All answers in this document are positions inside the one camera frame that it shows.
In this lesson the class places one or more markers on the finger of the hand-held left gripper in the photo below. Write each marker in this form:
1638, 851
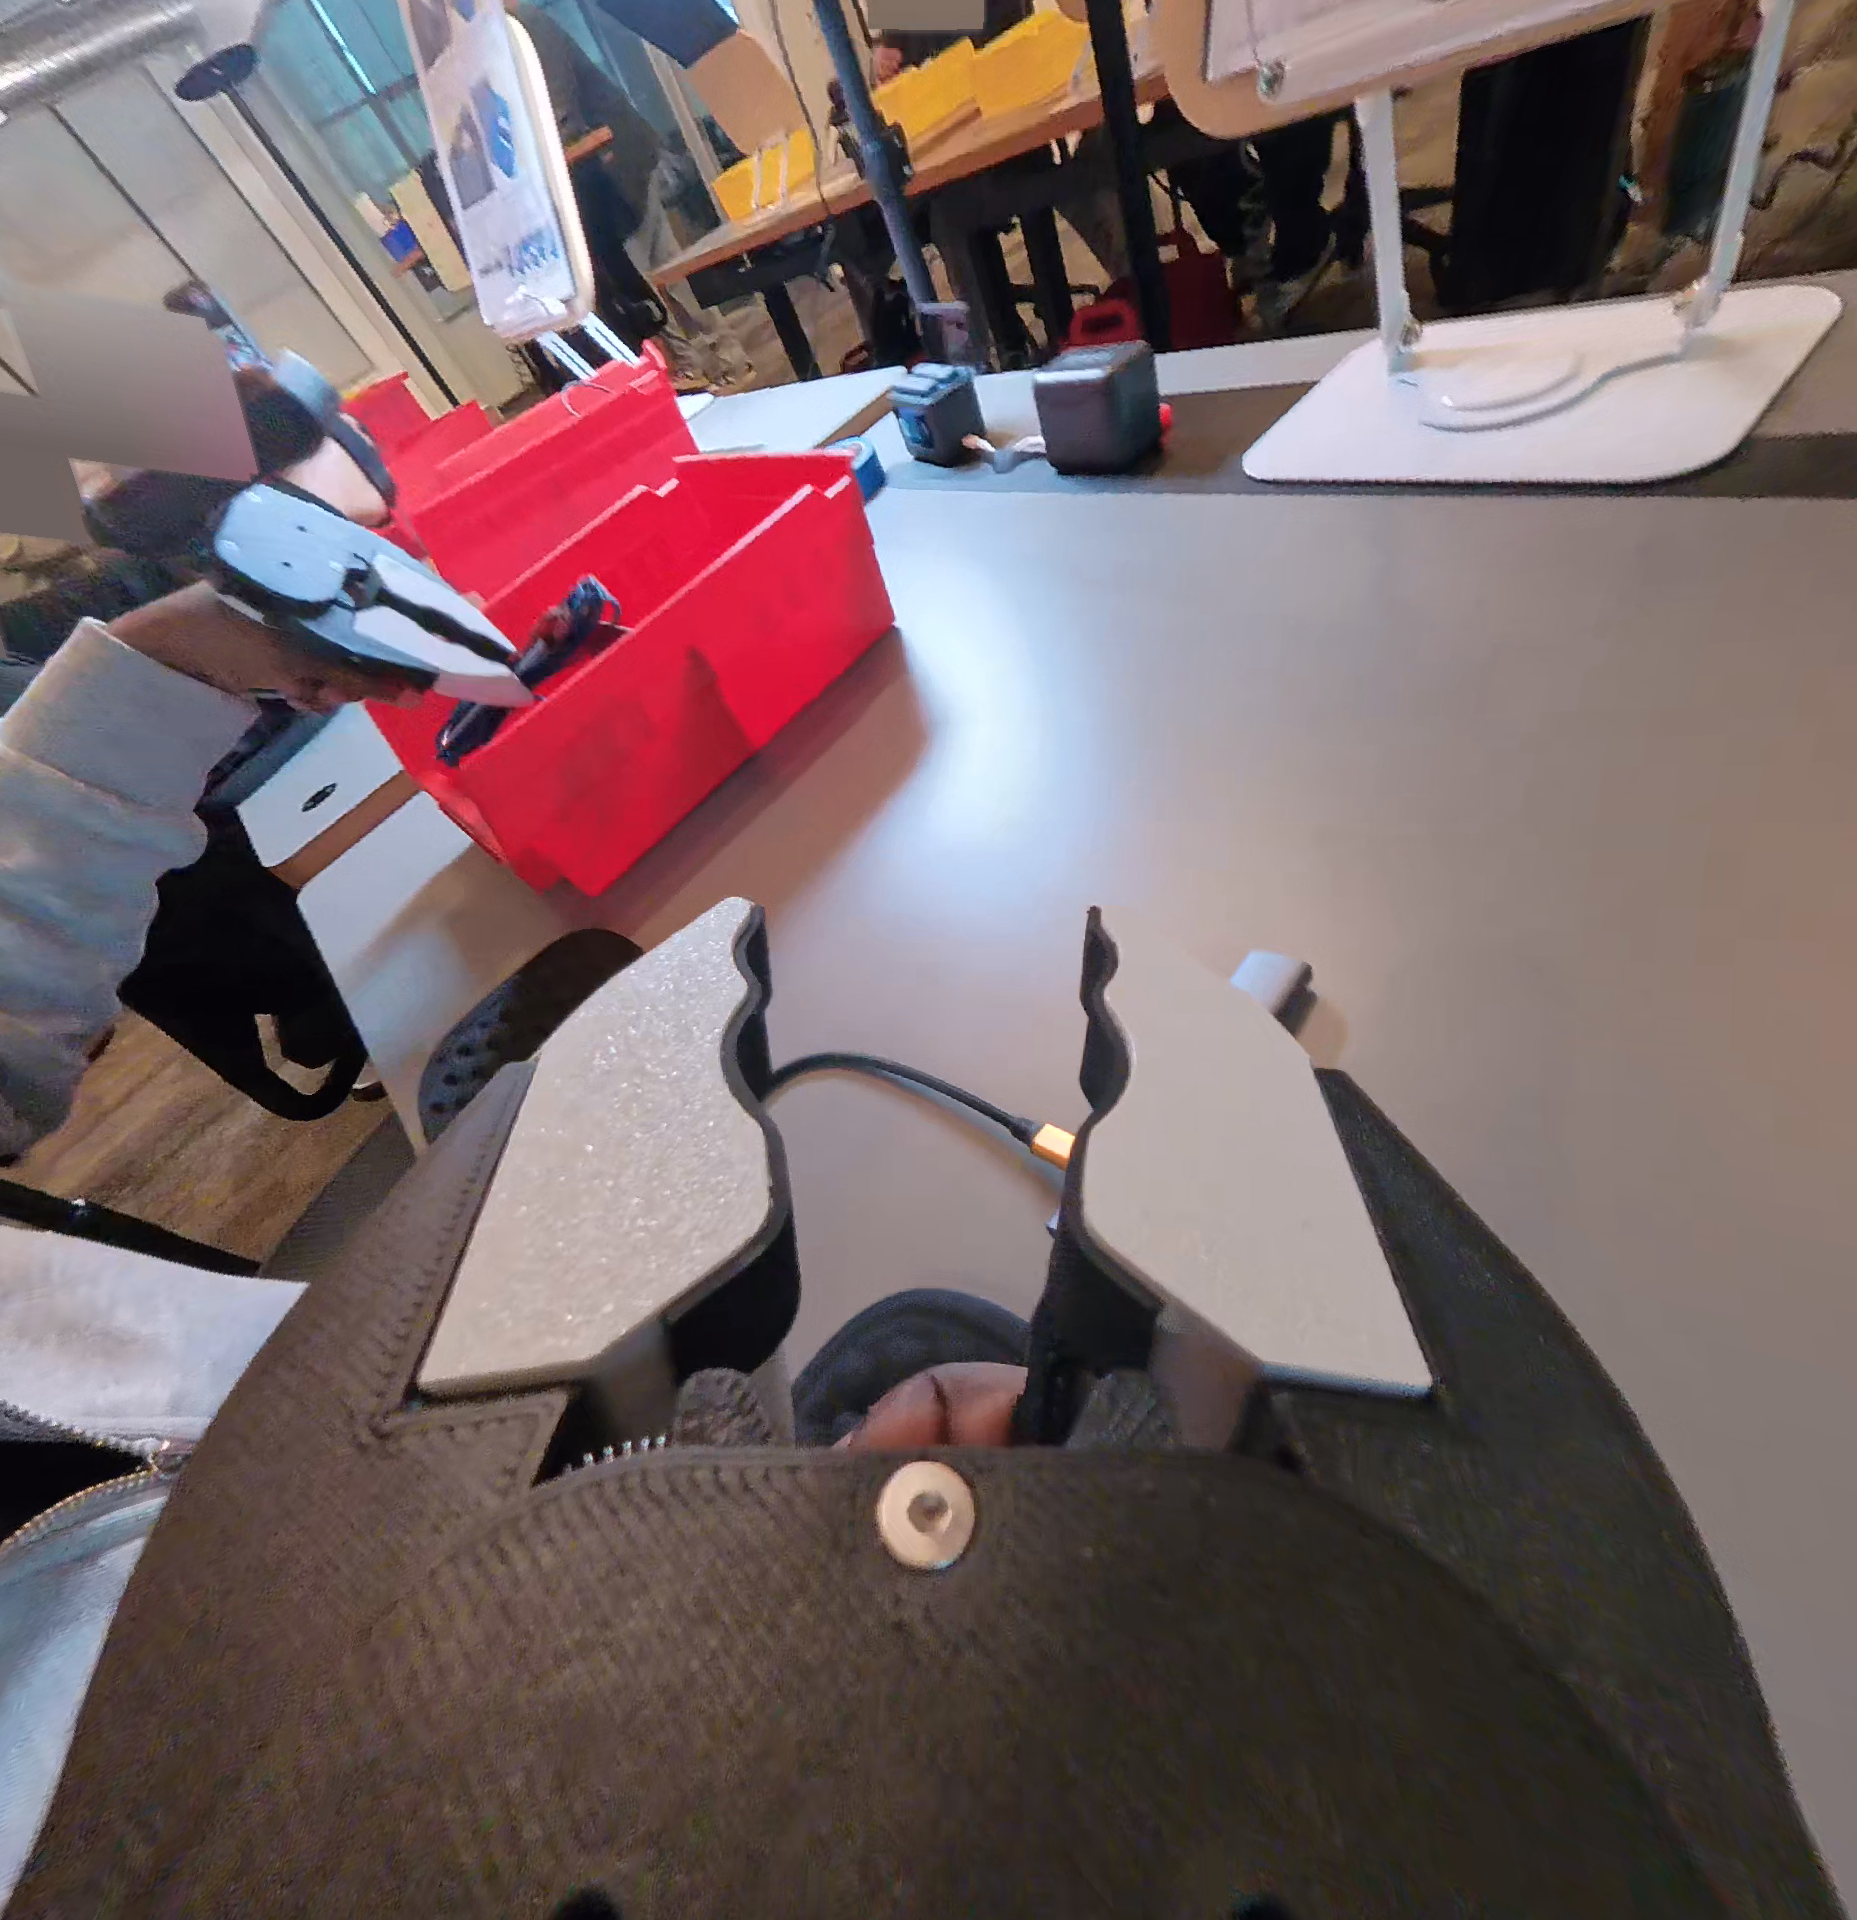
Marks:
434, 607
485, 688

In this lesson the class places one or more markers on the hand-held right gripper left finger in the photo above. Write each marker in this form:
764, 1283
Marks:
612, 1169

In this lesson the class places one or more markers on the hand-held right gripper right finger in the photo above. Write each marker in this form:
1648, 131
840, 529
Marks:
1243, 1185

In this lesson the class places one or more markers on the red plastic bin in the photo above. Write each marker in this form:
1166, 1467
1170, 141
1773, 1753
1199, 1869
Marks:
568, 449
397, 420
672, 720

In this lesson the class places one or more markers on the grey usb hub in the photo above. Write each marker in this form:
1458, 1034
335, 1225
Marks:
1269, 976

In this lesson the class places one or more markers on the person's left forearm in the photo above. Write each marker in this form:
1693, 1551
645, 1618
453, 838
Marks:
74, 871

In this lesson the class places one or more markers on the person's left hand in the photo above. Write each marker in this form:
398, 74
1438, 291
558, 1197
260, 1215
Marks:
252, 651

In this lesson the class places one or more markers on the person's right hand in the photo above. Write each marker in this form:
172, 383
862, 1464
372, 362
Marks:
935, 1409

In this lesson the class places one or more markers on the black mesh cushion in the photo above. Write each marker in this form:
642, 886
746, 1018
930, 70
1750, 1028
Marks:
494, 1034

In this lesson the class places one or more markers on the black bag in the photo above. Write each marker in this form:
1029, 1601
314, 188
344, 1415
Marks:
224, 958

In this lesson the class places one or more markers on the small poster on stand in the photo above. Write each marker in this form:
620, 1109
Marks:
494, 163

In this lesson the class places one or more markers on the blue tape roll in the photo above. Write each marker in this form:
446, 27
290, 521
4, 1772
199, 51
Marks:
867, 472

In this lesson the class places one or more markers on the black pole with round disc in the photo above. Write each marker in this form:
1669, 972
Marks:
214, 70

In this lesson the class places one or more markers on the small blue black device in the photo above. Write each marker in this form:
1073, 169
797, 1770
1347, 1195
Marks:
935, 414

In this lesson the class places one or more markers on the yellow plastic bin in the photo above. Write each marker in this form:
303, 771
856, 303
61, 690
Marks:
929, 91
764, 180
1031, 61

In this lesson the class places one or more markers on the black tripod pole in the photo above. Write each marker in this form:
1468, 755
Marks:
883, 180

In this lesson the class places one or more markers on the long wooden table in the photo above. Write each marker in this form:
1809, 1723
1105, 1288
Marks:
898, 188

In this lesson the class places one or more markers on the black cube device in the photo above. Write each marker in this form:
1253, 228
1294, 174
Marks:
1096, 406

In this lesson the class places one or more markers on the instruction poster on white stand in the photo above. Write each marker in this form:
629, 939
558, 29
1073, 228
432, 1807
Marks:
1543, 388

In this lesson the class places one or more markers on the silver air duct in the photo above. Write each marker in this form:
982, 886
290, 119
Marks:
58, 44

